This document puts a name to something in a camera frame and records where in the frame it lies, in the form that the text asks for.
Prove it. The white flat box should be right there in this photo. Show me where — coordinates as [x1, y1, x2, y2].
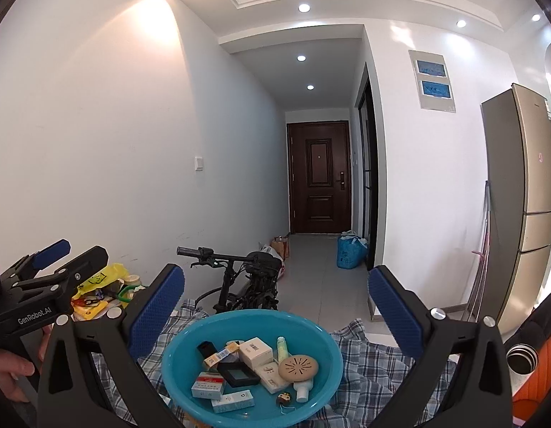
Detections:
[254, 362, 289, 395]

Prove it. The brown paper bag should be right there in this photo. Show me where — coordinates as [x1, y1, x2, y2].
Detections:
[270, 235, 290, 260]

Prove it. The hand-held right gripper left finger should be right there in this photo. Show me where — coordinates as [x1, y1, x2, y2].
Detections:
[37, 264, 186, 428]

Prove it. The orange chair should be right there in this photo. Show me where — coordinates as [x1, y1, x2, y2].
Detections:
[512, 334, 551, 428]

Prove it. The yellow printed box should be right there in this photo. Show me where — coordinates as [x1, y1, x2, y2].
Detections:
[203, 348, 238, 368]

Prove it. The black jacket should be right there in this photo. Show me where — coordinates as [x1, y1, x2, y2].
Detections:
[503, 294, 551, 353]

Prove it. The round beige perforated case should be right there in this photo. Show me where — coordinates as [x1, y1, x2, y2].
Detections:
[278, 353, 320, 383]

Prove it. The black bicycle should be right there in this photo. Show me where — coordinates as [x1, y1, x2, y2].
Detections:
[176, 246, 285, 315]

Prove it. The black framed glass door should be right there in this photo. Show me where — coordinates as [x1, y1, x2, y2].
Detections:
[356, 65, 380, 259]

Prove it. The folded drying rack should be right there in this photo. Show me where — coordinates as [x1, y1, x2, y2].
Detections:
[463, 180, 492, 322]

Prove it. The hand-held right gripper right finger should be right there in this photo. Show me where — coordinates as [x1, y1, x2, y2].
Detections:
[368, 265, 512, 428]

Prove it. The person's left hand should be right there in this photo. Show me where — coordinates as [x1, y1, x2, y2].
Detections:
[0, 325, 51, 404]

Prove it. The black frame case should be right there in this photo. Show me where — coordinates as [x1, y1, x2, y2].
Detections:
[217, 362, 261, 388]

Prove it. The grey wall electrical panel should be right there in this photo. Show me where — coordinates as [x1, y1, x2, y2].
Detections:
[409, 50, 457, 113]

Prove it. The blue plastic basin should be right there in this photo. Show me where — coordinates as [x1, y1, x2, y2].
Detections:
[162, 310, 344, 428]

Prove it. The white square box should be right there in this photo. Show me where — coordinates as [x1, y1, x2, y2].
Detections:
[237, 336, 275, 365]

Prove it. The blue woven bag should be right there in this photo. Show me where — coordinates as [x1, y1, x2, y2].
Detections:
[338, 230, 369, 270]

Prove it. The blue plaid cloth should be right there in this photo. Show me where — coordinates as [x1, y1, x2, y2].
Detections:
[90, 301, 464, 428]

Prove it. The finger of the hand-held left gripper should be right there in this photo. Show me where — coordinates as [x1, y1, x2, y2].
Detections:
[3, 245, 110, 297]
[0, 239, 72, 284]

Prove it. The white teal box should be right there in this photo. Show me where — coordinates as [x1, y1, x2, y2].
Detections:
[212, 390, 255, 413]

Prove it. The red white box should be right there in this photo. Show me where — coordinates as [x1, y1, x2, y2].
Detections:
[192, 371, 226, 399]

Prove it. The floral tumbler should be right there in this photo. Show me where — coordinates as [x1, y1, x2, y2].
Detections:
[506, 343, 539, 375]

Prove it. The white plastic bottle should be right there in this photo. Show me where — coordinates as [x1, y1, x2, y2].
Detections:
[294, 377, 313, 403]

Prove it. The yellow booklet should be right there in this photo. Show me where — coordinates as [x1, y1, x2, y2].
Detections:
[72, 299, 125, 322]

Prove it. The dark brown entrance door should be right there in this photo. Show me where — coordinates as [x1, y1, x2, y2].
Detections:
[287, 121, 351, 235]

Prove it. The grey refrigerator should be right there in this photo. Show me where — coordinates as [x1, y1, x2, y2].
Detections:
[481, 83, 551, 335]

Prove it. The yellow plastic bag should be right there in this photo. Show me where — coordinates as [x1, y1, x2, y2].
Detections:
[71, 263, 130, 301]

